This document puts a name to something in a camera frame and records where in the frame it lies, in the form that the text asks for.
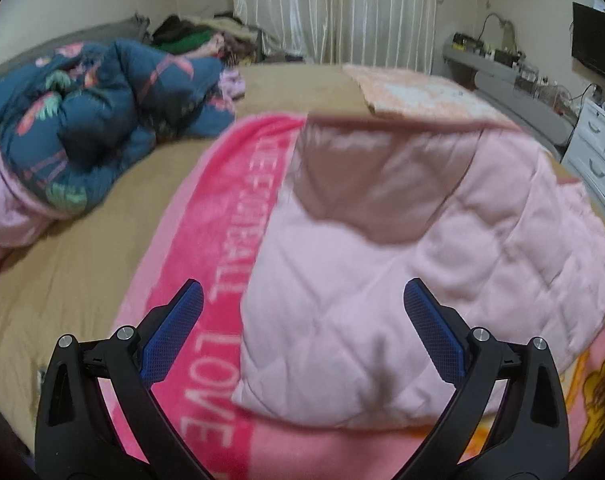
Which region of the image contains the black television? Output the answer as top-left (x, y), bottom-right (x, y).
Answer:
top-left (571, 1), bottom-right (605, 88)

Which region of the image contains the pink printed blanket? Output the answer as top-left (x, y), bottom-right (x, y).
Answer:
top-left (110, 112), bottom-right (605, 480)

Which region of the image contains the grey wall shelf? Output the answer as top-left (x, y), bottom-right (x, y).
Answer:
top-left (440, 32), bottom-right (578, 148)

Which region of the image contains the peach patterned towel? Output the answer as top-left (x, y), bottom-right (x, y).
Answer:
top-left (343, 64), bottom-right (523, 126)

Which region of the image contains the small purple cloth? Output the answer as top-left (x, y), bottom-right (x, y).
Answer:
top-left (220, 67), bottom-right (246, 101)

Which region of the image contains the pink quilted garment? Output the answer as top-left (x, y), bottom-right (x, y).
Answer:
top-left (231, 112), bottom-right (605, 431)

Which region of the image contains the white drawer cabinet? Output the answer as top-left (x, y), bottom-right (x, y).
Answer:
top-left (563, 95), bottom-right (605, 221)

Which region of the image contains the pile of dark clothes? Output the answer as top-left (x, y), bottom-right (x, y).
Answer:
top-left (150, 14), bottom-right (283, 67)

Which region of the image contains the tan bed sheet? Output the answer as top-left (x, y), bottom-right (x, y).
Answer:
top-left (0, 60), bottom-right (605, 441)

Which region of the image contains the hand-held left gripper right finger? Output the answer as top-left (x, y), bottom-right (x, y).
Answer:
top-left (397, 277), bottom-right (569, 480)

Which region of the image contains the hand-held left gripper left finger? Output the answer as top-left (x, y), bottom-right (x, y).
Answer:
top-left (35, 279), bottom-right (218, 480)

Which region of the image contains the white pleated curtain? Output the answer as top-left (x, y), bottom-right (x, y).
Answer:
top-left (230, 0), bottom-right (441, 73)

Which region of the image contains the teal floral duvet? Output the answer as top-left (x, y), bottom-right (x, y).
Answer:
top-left (0, 37), bottom-right (238, 261)

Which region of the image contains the grey headboard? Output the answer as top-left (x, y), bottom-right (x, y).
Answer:
top-left (0, 16), bottom-right (152, 86)

